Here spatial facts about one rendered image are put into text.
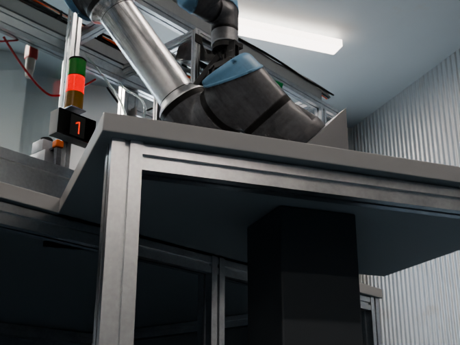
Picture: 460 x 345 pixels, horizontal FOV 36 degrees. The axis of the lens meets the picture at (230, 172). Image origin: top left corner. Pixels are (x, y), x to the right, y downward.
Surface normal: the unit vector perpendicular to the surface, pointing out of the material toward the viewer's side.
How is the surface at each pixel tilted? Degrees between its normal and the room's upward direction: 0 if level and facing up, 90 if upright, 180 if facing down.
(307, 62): 180
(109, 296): 90
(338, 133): 90
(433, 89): 90
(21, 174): 90
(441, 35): 180
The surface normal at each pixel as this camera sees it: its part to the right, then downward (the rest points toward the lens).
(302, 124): 0.15, -0.53
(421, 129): -0.94, -0.12
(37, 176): 0.75, -0.22
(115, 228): 0.36, -0.33
